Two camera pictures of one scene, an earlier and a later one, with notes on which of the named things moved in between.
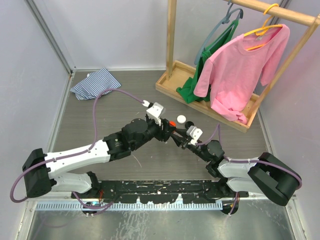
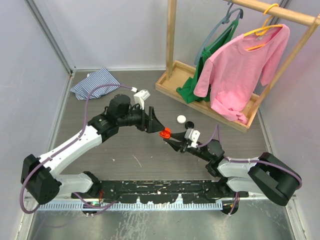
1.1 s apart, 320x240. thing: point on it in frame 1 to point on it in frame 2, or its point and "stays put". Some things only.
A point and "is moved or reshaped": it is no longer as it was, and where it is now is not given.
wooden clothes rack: (179, 73) stays put
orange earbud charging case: (172, 123) is moved or reshaped
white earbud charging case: (181, 119) stays put
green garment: (186, 92) stays put
